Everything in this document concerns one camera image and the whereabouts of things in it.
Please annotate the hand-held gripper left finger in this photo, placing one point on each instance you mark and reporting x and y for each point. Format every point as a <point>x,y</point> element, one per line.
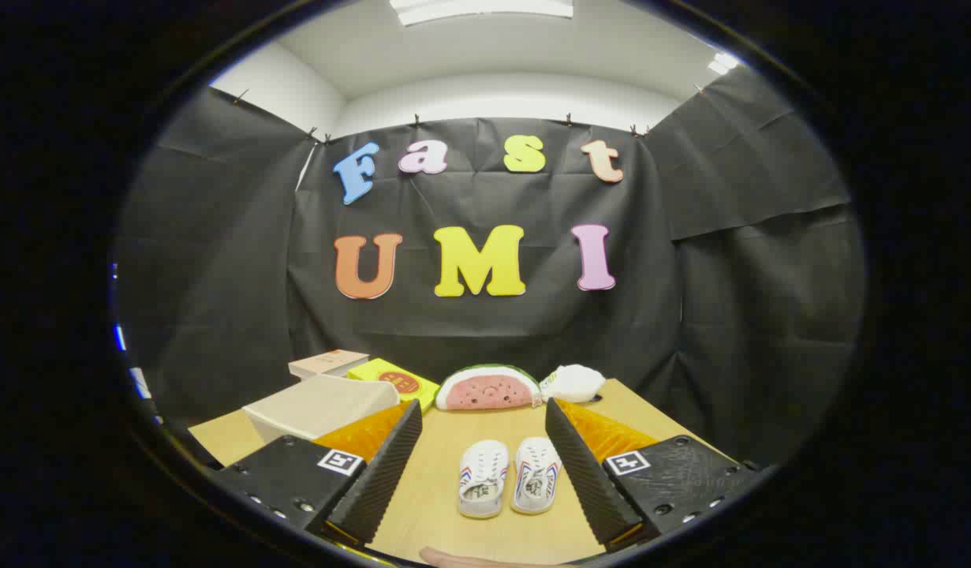
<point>386,473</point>

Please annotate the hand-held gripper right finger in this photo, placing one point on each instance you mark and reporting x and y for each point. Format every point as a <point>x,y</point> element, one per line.
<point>588,481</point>

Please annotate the white canvas shoe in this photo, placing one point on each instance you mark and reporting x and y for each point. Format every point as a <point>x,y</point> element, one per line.
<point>483,473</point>
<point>536,473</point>

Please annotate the beige fabric storage box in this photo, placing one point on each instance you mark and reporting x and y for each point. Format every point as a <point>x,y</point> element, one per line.
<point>319,406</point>

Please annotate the yellow book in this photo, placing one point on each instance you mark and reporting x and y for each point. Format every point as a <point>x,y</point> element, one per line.
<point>390,380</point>

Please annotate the white plush toy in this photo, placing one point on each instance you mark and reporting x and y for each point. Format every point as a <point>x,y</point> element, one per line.
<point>576,384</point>

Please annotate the tan book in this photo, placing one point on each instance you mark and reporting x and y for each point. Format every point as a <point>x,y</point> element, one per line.
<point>327,363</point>

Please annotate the watermelon slice plush toy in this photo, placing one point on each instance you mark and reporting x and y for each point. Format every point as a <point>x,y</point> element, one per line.
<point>489,390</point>

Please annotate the black backdrop cloth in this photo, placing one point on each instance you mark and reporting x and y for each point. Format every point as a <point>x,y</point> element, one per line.
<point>485,331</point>

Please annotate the ceiling light panel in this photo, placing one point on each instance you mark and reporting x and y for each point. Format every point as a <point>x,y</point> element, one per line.
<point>723,63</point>
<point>485,9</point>

